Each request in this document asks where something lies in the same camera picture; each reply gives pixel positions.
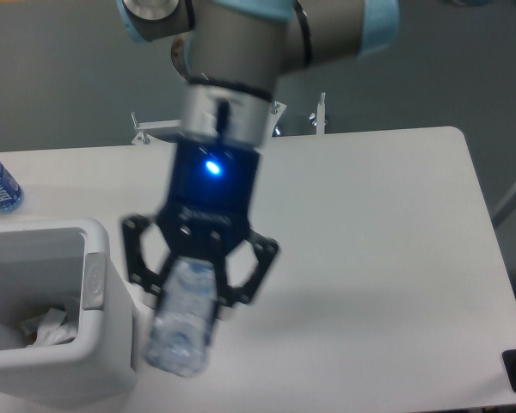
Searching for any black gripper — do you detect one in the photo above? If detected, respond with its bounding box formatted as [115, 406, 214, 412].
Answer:
[120, 137, 281, 345]

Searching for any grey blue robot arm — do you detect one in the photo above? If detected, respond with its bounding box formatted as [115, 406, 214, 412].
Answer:
[117, 1, 400, 344]

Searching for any white green wrapper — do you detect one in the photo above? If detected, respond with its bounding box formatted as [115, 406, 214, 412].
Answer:
[28, 297, 80, 348]

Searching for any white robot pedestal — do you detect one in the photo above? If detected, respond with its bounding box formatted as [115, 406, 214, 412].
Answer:
[170, 33, 193, 80]

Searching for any white pedestal base frame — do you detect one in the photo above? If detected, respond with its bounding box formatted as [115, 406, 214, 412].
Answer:
[130, 91, 330, 145]

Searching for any crushed clear plastic bottle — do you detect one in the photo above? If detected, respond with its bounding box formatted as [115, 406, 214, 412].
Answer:
[144, 258, 217, 378]

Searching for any white trash can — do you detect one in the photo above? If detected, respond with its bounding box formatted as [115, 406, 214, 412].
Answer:
[0, 219, 138, 404]

